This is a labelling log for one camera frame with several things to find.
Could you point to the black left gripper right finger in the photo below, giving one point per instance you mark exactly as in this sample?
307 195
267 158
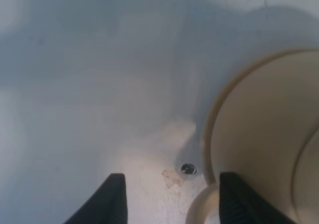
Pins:
240 204

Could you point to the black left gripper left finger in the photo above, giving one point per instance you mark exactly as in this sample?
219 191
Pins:
108 205

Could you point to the beige teapot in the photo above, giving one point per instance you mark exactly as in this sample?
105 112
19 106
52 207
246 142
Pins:
264 126

